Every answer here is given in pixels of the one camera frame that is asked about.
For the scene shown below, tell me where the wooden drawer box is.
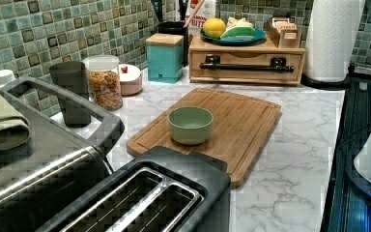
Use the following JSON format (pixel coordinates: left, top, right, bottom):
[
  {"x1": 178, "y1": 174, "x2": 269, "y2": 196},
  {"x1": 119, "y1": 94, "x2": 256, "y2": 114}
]
[{"x1": 188, "y1": 33, "x2": 305, "y2": 85}]

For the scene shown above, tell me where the green ceramic bowl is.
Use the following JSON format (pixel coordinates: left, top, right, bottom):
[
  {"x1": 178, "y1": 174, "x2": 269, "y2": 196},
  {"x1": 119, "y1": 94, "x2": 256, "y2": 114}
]
[{"x1": 167, "y1": 106, "x2": 214, "y2": 145}]

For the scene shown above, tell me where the bamboo cutting board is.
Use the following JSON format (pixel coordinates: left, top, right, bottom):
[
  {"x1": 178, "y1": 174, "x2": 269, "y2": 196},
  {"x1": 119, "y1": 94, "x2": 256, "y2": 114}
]
[{"x1": 127, "y1": 88, "x2": 281, "y2": 189}]

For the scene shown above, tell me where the teal canister with wooden lid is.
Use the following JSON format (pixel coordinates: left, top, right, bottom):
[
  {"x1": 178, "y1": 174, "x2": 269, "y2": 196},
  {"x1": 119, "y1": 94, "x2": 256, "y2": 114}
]
[{"x1": 146, "y1": 33, "x2": 184, "y2": 83}]

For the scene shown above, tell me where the pink sugar bowl with lid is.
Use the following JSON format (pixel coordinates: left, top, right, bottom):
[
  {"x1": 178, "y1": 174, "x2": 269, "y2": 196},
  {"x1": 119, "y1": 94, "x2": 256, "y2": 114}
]
[{"x1": 119, "y1": 64, "x2": 142, "y2": 96}]

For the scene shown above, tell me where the black slot toaster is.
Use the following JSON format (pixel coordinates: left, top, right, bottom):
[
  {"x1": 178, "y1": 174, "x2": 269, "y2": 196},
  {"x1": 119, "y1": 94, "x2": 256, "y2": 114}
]
[{"x1": 37, "y1": 146, "x2": 231, "y2": 232}]

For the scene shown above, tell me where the clear cereal jar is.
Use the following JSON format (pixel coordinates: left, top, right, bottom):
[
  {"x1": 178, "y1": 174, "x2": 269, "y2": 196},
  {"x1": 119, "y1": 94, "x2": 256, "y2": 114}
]
[{"x1": 83, "y1": 55, "x2": 123, "y2": 111}]

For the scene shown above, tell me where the black utensil holder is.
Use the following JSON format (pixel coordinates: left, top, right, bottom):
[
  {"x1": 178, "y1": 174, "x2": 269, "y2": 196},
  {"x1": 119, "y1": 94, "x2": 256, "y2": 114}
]
[{"x1": 157, "y1": 21, "x2": 188, "y2": 67}]

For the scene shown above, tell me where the plush watermelon slice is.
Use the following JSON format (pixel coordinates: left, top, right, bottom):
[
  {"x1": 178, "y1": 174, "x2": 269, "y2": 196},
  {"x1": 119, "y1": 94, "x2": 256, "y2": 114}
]
[{"x1": 220, "y1": 26, "x2": 256, "y2": 39}]

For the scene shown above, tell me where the plush peeled banana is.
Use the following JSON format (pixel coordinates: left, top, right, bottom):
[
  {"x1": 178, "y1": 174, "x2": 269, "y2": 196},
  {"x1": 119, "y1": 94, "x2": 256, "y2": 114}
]
[{"x1": 227, "y1": 17, "x2": 253, "y2": 28}]

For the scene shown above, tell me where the white food carton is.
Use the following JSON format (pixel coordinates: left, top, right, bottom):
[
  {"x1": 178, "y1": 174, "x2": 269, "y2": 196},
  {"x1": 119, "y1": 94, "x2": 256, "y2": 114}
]
[{"x1": 185, "y1": 0, "x2": 216, "y2": 35}]

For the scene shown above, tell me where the blue plate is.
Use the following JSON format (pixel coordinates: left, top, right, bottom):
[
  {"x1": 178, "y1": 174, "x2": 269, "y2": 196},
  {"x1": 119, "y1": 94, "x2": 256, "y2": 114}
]
[{"x1": 200, "y1": 29, "x2": 266, "y2": 46}]

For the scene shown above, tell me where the wooden spoon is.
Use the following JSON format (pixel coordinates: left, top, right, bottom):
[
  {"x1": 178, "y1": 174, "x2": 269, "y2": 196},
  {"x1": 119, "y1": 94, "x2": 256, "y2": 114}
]
[{"x1": 183, "y1": 0, "x2": 205, "y2": 28}]

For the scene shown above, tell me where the dark grey cup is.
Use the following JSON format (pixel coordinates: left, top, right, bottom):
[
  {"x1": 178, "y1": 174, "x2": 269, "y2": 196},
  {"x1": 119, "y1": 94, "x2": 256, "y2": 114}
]
[{"x1": 48, "y1": 61, "x2": 92, "y2": 128}]

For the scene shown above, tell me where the wooden tea bag holder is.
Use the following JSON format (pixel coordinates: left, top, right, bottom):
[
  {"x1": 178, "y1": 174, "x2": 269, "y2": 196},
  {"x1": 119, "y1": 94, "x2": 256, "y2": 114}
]
[{"x1": 266, "y1": 17, "x2": 301, "y2": 48}]

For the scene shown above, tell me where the white paper towel roll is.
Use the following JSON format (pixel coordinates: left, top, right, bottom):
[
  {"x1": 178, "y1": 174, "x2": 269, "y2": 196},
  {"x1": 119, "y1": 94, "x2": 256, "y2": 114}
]
[{"x1": 303, "y1": 0, "x2": 366, "y2": 83}]

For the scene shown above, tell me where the silver toaster oven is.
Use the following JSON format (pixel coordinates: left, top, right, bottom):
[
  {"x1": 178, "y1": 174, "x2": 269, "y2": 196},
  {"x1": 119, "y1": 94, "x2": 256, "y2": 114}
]
[{"x1": 0, "y1": 76, "x2": 125, "y2": 232}]

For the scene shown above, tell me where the black dish drying mat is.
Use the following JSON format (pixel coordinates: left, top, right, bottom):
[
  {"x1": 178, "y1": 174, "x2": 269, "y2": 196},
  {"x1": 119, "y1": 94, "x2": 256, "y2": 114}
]
[{"x1": 320, "y1": 77, "x2": 371, "y2": 232}]

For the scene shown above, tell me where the orange juice bottle white cap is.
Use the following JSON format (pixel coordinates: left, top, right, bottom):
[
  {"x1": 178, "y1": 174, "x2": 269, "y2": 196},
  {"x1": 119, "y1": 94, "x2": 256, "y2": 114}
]
[{"x1": 0, "y1": 70, "x2": 14, "y2": 88}]

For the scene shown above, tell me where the black drawer handle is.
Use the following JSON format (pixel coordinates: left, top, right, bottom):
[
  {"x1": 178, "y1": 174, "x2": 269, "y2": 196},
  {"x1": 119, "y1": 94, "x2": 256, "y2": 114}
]
[{"x1": 199, "y1": 55, "x2": 295, "y2": 73}]

